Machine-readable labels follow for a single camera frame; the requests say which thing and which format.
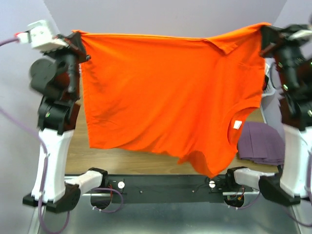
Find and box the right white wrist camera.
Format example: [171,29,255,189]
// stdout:
[288,16,312,41]

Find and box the orange t shirt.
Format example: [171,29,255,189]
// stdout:
[80,22,267,178]

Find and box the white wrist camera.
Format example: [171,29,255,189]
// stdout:
[288,16,312,41]
[15,20,69,53]

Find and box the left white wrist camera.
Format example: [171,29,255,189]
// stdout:
[15,20,69,53]

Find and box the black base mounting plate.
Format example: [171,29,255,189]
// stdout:
[105,175,240,204]

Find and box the folded purple t shirt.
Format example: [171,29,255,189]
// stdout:
[237,121,285,166]

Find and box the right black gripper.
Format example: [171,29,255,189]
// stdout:
[258,22,312,92]

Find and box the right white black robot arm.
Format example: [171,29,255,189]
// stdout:
[224,24,312,207]

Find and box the white plastic laundry basket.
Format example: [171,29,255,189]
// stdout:
[262,62,275,98]

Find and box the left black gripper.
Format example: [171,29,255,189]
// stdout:
[41,31,91,98]

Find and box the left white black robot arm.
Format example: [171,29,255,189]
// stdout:
[22,32,108,214]

